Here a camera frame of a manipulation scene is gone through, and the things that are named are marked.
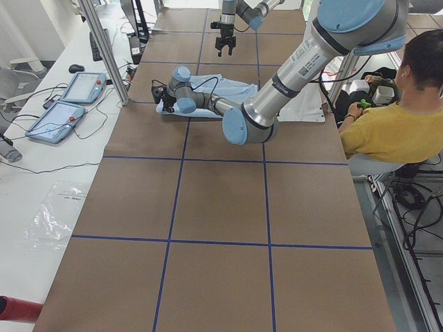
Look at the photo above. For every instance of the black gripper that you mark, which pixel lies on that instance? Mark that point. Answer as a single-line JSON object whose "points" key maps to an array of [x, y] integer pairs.
{"points": [[167, 100], [226, 30]]}

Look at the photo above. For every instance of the light blue button-up shirt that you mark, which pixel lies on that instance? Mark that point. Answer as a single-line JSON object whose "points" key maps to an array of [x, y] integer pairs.
{"points": [[232, 90]]}

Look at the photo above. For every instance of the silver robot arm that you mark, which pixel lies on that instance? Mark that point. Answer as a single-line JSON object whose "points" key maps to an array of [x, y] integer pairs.
{"points": [[253, 17], [339, 28]]}

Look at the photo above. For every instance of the upper blue teach pendant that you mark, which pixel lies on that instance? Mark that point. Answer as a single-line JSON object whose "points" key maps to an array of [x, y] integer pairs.
{"points": [[84, 88]]}

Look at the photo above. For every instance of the blue teach pendant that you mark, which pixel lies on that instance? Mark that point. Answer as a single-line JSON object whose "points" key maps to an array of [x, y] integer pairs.
{"points": [[56, 123], [84, 88]]}

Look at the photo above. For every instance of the black computer mouse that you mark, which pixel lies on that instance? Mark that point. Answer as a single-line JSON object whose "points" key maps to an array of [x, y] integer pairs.
{"points": [[75, 68]]}

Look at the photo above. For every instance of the lower blue teach pendant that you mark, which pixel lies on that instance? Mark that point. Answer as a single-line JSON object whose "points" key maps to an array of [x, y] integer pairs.
{"points": [[56, 123]]}

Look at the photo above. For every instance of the green handheld tool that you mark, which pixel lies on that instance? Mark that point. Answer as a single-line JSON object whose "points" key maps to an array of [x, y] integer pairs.
{"points": [[364, 104]]}

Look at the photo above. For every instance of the clear plastic bag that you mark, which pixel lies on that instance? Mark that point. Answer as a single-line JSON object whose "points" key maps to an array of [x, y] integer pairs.
{"points": [[56, 216]]}

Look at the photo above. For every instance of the person in yellow shirt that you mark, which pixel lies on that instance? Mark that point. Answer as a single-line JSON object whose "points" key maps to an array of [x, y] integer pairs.
{"points": [[409, 130]]}

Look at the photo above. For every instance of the red cylinder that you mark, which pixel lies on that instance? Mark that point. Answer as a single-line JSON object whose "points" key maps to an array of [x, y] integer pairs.
{"points": [[18, 310]]}

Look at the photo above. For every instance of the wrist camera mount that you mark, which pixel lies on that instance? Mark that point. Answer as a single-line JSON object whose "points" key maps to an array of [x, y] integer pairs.
{"points": [[223, 27], [158, 93]]}

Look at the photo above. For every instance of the aluminium frame post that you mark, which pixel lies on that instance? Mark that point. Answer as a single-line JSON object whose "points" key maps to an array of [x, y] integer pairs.
{"points": [[104, 45]]}

